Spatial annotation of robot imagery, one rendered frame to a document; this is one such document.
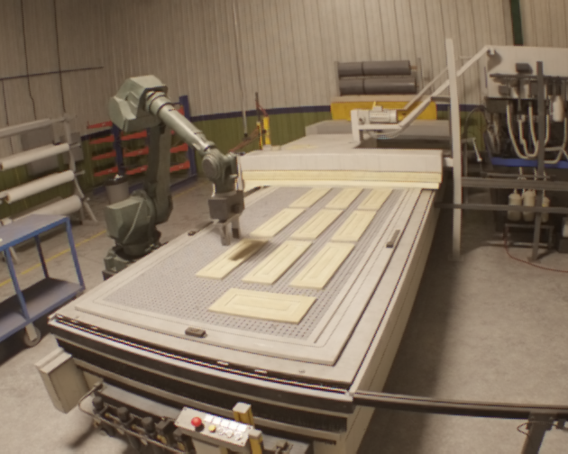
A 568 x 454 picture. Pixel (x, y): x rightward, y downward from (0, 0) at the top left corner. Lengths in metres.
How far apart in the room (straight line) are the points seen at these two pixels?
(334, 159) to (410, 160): 0.80
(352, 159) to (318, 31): 4.98
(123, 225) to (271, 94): 6.35
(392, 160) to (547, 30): 5.29
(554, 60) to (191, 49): 7.91
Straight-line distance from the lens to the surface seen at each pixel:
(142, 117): 3.44
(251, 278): 2.63
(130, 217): 3.78
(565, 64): 5.50
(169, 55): 11.00
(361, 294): 2.38
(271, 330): 2.13
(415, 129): 6.72
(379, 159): 4.57
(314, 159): 4.76
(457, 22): 8.72
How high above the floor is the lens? 1.96
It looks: 18 degrees down
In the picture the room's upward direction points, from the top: 6 degrees counter-clockwise
